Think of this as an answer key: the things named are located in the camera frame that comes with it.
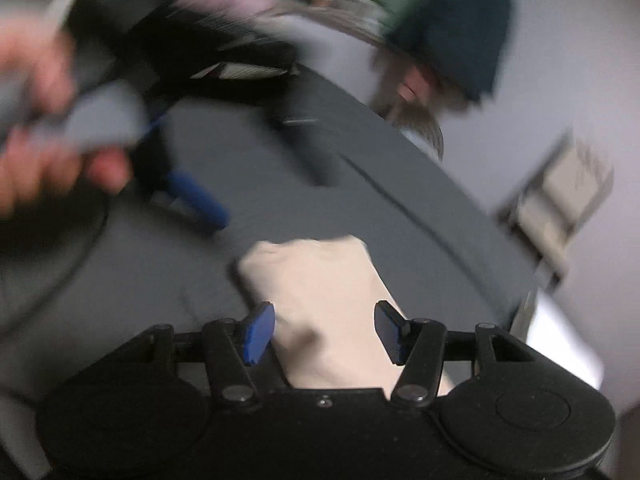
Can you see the person's left hand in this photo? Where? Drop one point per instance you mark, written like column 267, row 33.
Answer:
column 45, row 170

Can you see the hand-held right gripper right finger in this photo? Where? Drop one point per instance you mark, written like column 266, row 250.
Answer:
column 391, row 332

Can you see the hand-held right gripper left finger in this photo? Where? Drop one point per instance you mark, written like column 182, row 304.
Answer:
column 258, row 332

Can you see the small wooden side table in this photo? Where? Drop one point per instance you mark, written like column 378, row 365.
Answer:
column 555, row 200

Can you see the woven wicker basket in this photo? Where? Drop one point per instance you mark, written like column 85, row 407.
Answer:
column 420, row 122

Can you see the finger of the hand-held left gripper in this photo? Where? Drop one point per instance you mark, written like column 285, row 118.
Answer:
column 310, row 145
column 200, row 202

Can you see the dark teal hanging cloth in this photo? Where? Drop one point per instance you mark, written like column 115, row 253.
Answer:
column 450, row 35

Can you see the cream shirt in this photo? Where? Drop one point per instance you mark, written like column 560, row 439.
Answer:
column 330, row 310

